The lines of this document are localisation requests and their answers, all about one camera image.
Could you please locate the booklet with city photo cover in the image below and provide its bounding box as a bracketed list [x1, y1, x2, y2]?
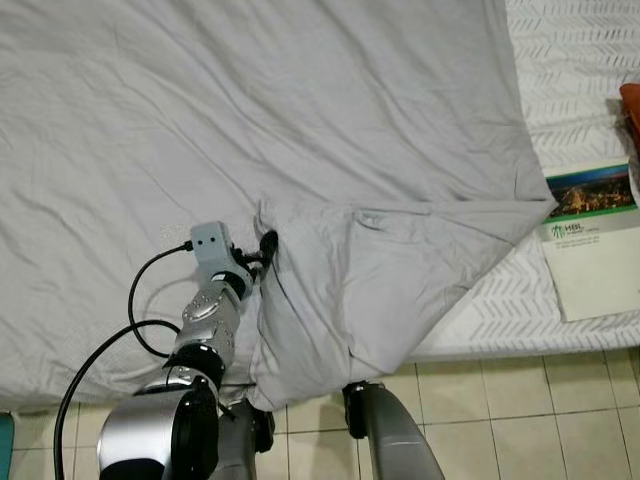
[545, 163, 640, 323]

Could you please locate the orange pillow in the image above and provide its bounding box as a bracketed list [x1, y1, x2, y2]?
[619, 82, 640, 151]

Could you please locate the teal floor mat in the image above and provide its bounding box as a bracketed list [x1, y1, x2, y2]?
[0, 413, 14, 480]

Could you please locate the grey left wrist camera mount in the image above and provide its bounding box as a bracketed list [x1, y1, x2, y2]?
[190, 222, 241, 283]

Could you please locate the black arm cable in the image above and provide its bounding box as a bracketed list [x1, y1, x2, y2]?
[55, 240, 201, 480]

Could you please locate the silver left robot leg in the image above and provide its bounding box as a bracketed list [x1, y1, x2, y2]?
[215, 398, 276, 480]

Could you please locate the white patterned mattress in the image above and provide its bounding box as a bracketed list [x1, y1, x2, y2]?
[405, 0, 640, 363]

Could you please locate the grey bed sheet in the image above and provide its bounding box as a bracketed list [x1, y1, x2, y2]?
[0, 0, 559, 413]

